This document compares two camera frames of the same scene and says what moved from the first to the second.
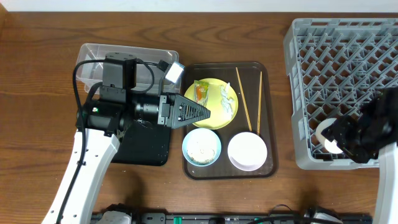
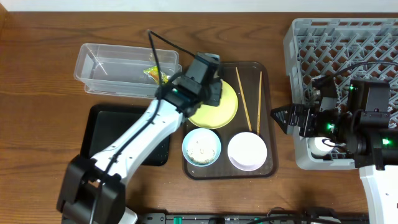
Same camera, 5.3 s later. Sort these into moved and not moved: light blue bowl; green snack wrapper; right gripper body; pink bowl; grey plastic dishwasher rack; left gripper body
Moved: right gripper body; left gripper body; green snack wrapper
Not moved: pink bowl; light blue bowl; grey plastic dishwasher rack
